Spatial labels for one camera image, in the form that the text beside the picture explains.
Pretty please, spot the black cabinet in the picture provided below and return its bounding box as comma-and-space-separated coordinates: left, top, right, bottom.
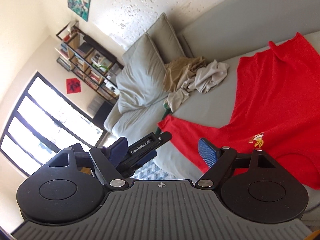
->
94, 102, 116, 127

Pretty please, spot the red t-shirt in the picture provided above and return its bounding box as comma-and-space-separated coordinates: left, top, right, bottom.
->
157, 32, 320, 189

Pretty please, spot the grey square back cushion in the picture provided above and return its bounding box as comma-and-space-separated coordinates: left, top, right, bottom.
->
146, 12, 187, 65

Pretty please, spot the large grey pillow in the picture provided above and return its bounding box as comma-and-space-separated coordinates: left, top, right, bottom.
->
116, 33, 171, 114

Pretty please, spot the grey plastic drawer unit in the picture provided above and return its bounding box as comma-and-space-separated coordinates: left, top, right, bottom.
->
87, 96, 105, 117

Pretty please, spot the grey sofa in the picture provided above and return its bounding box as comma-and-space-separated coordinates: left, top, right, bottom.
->
104, 0, 320, 220

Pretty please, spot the wooden bookshelf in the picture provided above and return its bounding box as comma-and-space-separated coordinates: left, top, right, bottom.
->
55, 20, 124, 100

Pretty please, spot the blue patterned rug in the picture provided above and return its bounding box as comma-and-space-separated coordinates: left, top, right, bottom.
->
135, 158, 181, 180

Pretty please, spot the light grey crumpled garment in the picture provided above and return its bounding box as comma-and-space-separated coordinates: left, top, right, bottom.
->
167, 60, 230, 112

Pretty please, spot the large black framed window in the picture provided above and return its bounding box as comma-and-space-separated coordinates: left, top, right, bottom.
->
0, 71, 104, 177

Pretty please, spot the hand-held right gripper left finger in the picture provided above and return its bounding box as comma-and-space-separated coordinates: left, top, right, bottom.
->
41, 137, 128, 190

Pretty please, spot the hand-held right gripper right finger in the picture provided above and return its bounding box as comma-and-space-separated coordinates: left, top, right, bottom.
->
194, 137, 278, 190

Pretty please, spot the green strap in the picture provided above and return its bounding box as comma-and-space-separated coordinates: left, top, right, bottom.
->
154, 101, 173, 136

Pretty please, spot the red paper wall decoration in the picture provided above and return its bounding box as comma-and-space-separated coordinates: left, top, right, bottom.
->
65, 78, 82, 94

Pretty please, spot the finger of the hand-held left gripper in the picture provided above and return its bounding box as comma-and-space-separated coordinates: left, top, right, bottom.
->
119, 151, 158, 177
127, 133, 173, 162

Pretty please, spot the tan crumpled garment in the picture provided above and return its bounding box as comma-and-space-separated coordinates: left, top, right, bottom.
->
163, 56, 208, 93

